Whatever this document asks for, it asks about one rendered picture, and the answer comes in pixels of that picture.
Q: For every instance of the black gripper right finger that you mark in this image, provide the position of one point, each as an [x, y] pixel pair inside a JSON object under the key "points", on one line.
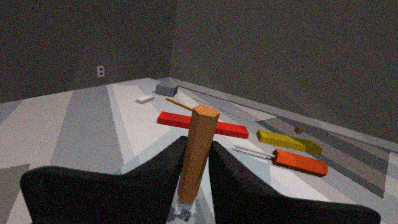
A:
{"points": [[241, 197]]}

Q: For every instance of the olive yellow long bar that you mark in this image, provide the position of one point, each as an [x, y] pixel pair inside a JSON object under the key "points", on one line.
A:
{"points": [[290, 142]]}

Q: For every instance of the orange-handled awl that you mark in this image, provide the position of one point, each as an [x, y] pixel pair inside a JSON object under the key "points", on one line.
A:
{"points": [[296, 162]]}

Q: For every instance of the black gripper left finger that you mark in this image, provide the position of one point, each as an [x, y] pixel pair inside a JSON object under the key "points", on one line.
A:
{"points": [[144, 195]]}

